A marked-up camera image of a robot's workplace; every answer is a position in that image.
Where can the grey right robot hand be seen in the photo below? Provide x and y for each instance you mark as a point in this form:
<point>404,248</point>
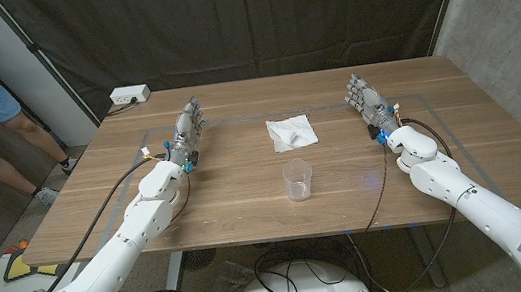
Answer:
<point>373,106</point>

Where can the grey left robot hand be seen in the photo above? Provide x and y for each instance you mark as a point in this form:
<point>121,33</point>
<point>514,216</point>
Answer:
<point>186,135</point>

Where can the white tissue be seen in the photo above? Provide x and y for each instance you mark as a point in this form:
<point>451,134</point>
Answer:
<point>296,128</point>

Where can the clear plastic measuring cup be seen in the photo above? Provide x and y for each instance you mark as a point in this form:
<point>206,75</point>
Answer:
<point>299,186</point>

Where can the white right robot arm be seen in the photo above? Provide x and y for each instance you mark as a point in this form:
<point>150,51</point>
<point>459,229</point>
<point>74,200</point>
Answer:
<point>475,208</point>

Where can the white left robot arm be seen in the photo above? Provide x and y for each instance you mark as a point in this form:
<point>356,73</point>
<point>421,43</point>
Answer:
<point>118,255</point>

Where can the white power strip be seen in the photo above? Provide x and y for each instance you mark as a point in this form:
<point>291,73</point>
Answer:
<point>130,94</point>

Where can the black round fan grille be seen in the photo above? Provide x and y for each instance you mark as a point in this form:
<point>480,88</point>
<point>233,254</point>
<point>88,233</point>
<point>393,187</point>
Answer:
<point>198,259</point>

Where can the black backdrop curtain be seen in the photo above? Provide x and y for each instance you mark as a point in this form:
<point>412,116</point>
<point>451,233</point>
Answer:
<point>244,22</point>

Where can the white table leg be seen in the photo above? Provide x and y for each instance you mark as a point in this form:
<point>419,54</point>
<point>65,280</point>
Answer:
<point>174,278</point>

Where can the clear plastic floor bag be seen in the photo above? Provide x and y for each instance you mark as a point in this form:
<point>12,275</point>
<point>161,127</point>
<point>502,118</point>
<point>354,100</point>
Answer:
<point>230,283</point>

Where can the grey table leg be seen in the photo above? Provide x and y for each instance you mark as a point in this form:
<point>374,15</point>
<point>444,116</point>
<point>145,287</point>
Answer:
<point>426,255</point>

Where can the yellow black floor mat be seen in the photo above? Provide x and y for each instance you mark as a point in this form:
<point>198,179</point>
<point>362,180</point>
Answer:
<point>19,268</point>

